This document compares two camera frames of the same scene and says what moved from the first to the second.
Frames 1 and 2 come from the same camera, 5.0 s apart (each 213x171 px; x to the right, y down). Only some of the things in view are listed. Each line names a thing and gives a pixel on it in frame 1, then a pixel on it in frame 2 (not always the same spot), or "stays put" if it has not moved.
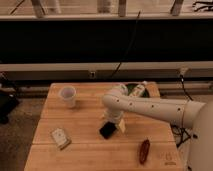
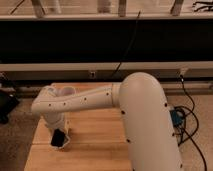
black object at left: x=8 y=101 stays put
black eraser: x=107 y=129 → x=58 y=138
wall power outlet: x=92 y=74 stays put
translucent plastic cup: x=68 y=95 stays put
